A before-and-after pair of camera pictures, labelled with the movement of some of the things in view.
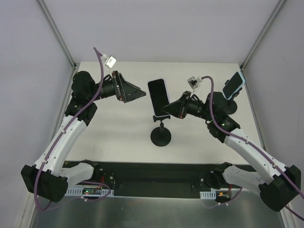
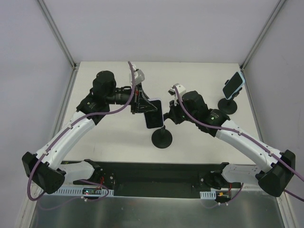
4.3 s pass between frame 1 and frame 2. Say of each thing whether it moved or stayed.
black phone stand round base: stayed
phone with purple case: moved
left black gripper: moved
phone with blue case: stayed
